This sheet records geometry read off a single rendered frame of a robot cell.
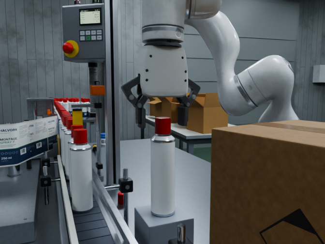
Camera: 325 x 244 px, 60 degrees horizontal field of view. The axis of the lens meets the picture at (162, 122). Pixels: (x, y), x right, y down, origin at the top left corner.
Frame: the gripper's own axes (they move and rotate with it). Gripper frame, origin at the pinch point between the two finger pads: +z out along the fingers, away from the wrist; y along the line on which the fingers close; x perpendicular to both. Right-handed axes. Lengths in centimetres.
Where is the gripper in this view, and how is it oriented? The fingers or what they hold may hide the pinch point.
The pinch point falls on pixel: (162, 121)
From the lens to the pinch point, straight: 57.7
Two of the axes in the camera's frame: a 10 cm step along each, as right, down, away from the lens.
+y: -9.2, 0.4, -3.8
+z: 0.0, 9.9, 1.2
